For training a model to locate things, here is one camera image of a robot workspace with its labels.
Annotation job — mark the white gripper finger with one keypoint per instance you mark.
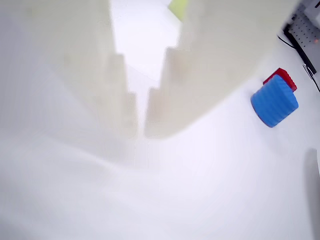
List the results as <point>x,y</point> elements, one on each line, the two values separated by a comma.
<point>212,62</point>
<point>82,75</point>

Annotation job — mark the pale yellow foam block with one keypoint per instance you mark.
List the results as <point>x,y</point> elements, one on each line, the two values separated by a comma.
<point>178,7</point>

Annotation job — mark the red cube block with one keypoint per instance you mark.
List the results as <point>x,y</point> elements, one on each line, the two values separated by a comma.
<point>286,76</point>

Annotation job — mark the perforated metal board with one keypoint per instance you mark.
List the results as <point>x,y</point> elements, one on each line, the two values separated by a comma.
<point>305,35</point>

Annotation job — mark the blue cylinder block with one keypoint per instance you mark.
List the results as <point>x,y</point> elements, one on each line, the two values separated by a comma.
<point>275,102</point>

